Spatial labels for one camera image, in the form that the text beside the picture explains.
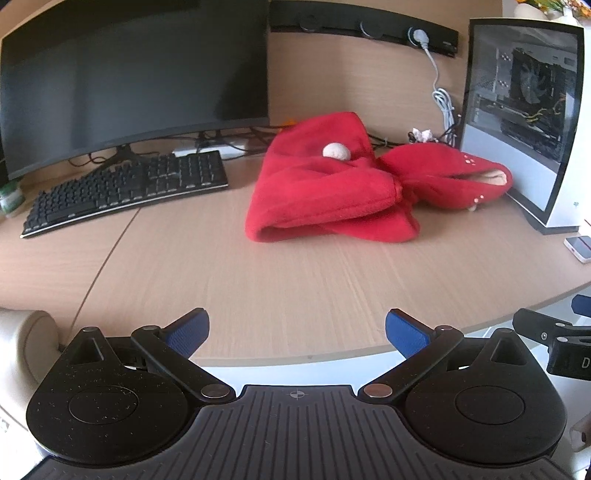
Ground white glass-sided computer case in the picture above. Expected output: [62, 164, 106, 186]
[457, 17, 586, 237]

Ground green labelled small bottle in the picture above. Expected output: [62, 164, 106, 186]
[0, 180, 24, 218]

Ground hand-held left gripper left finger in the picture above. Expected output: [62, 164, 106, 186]
[62, 308, 235, 404]

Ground white smartphone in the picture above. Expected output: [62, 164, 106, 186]
[564, 235, 591, 264]

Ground black monitor cables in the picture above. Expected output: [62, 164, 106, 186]
[69, 124, 288, 168]

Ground black keyboard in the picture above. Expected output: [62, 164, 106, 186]
[20, 150, 230, 239]

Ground red fleece hooded garment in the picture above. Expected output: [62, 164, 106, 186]
[245, 111, 515, 244]

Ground black cable bundle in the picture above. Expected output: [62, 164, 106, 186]
[367, 124, 462, 151]

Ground black curved monitor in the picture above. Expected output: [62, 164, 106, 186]
[0, 0, 271, 183]

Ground flower bouquet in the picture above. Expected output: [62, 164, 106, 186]
[512, 0, 591, 26]

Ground black wall socket rail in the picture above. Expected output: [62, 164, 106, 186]
[269, 0, 460, 58]

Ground white power strip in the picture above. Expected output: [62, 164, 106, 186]
[173, 143, 252, 160]

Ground beige chair armrest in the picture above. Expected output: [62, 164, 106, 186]
[0, 307, 63, 416]

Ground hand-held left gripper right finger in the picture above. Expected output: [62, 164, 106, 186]
[359, 308, 539, 404]

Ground white plug with cable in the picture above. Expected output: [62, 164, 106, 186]
[410, 28, 463, 139]

